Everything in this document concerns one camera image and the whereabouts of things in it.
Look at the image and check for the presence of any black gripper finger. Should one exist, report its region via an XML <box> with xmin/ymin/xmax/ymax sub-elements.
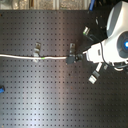
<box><xmin>66</xmin><ymin>54</ymin><xmax>84</xmax><ymax>64</ymax></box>

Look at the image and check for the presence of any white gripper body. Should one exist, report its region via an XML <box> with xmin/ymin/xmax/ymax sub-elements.
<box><xmin>84</xmin><ymin>43</ymin><xmax>105</xmax><ymax>63</ymax></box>

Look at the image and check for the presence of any white cable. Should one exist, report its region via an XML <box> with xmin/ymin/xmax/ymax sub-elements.
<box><xmin>0</xmin><ymin>54</ymin><xmax>69</xmax><ymax>61</ymax></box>

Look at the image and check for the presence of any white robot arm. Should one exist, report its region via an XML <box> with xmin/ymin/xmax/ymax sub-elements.
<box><xmin>66</xmin><ymin>1</ymin><xmax>128</xmax><ymax>71</ymax></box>

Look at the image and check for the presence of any black perforated breadboard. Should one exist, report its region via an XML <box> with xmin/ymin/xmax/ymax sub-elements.
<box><xmin>0</xmin><ymin>9</ymin><xmax>128</xmax><ymax>128</ymax></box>

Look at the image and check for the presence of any right metal cable clip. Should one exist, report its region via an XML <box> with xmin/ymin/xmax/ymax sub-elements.
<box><xmin>69</xmin><ymin>43</ymin><xmax>75</xmax><ymax>55</ymax></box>

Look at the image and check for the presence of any metal cable clip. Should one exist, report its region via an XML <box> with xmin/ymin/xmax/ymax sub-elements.
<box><xmin>69</xmin><ymin>43</ymin><xmax>75</xmax><ymax>55</ymax></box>
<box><xmin>33</xmin><ymin>42</ymin><xmax>41</xmax><ymax>63</ymax></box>

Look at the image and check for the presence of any metal bracket upper right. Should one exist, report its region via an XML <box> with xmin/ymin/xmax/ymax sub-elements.
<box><xmin>83</xmin><ymin>26</ymin><xmax>90</xmax><ymax>36</ymax></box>

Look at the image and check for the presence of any left metal cable clip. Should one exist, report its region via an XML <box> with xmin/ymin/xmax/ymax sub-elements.
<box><xmin>33</xmin><ymin>42</ymin><xmax>41</xmax><ymax>63</ymax></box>

